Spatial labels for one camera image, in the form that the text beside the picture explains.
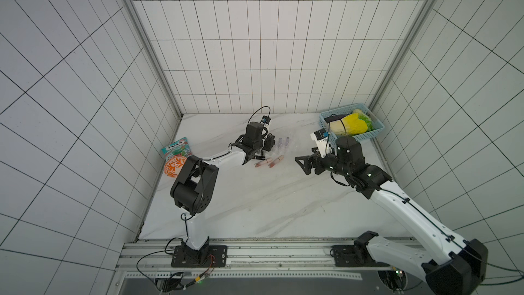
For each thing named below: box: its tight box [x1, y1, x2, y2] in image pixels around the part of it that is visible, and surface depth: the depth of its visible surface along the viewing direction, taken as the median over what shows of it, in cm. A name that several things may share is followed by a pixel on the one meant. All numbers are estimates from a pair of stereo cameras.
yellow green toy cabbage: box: [329, 109, 374, 136], surface depth 108 cm
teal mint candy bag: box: [161, 136, 193, 163], surface depth 103 cm
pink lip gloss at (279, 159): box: [268, 155, 284, 169], surface depth 100 cm
